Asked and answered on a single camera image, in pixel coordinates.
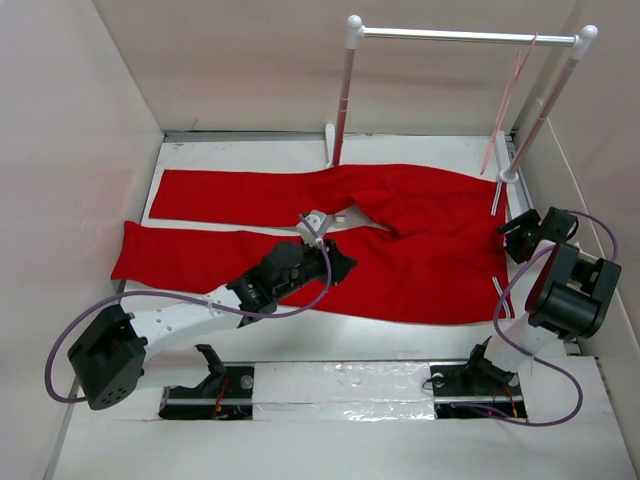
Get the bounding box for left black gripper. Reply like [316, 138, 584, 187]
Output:
[273, 235, 355, 301]

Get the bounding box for red trousers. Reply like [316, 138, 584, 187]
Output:
[111, 164, 514, 325]

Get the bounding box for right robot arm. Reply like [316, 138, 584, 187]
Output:
[462, 207, 622, 394]

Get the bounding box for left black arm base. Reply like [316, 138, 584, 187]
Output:
[158, 344, 255, 421]

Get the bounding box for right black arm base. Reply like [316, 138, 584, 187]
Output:
[422, 341, 527, 420]

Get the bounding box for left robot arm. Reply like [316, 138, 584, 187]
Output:
[67, 240, 357, 411]

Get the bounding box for white clothes rack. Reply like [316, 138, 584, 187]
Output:
[325, 15, 599, 194]

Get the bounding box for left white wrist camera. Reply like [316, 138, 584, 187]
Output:
[296, 210, 331, 248]

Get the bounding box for pink wire hanger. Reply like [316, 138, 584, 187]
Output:
[480, 33, 539, 175]

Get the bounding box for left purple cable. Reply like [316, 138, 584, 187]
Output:
[44, 213, 332, 404]

